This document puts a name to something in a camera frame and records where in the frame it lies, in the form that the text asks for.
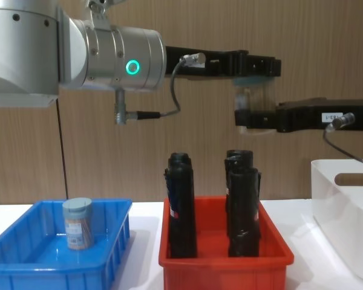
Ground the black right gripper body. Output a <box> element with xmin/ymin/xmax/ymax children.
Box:
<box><xmin>275</xmin><ymin>97</ymin><xmax>363</xmax><ymax>134</ymax></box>

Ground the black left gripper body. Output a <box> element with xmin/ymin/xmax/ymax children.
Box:
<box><xmin>165</xmin><ymin>45</ymin><xmax>249</xmax><ymax>80</ymax></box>

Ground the clear jar with teal lid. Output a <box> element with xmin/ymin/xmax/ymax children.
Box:
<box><xmin>232</xmin><ymin>75</ymin><xmax>275</xmax><ymax>135</ymax></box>

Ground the red plastic bin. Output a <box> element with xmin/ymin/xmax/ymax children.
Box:
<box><xmin>158</xmin><ymin>195</ymin><xmax>295</xmax><ymax>290</ymax></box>

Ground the toothpick jar with grey lid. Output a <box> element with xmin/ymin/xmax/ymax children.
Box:
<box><xmin>62</xmin><ymin>197</ymin><xmax>95</xmax><ymax>251</ymax></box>

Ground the blue plastic bin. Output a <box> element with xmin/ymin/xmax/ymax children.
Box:
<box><xmin>0</xmin><ymin>198</ymin><xmax>133</xmax><ymax>290</ymax></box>

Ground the grey right wrist cable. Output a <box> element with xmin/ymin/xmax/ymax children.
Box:
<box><xmin>322</xmin><ymin>112</ymin><xmax>363</xmax><ymax>167</ymax></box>

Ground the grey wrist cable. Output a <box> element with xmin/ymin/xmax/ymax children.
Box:
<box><xmin>114</xmin><ymin>53</ymin><xmax>206</xmax><ymax>125</ymax></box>
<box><xmin>322</xmin><ymin>112</ymin><xmax>363</xmax><ymax>167</ymax></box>

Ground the grey left wrist cable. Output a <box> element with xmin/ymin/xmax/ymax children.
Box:
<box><xmin>114</xmin><ymin>53</ymin><xmax>206</xmax><ymax>125</ymax></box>

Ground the white plastic bin with handle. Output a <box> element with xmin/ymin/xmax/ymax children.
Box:
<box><xmin>310</xmin><ymin>159</ymin><xmax>363</xmax><ymax>284</ymax></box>

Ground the thin dark hanging cable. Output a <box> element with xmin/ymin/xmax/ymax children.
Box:
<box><xmin>56</xmin><ymin>98</ymin><xmax>70</xmax><ymax>201</ymax></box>

